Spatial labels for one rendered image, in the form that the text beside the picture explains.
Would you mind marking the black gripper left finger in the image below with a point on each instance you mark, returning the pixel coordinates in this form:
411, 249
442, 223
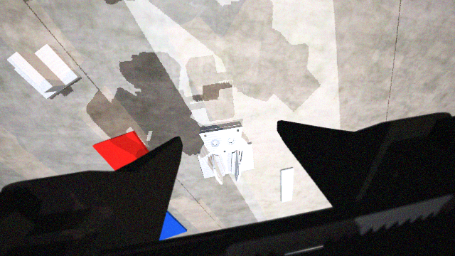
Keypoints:
134, 198

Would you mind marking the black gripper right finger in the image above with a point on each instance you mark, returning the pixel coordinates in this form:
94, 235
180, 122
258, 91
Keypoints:
343, 163

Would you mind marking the blue flat rectangular plate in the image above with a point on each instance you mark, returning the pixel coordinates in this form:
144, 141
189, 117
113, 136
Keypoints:
171, 227

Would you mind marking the white flat rectangular plate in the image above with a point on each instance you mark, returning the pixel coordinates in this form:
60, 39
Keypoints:
286, 184

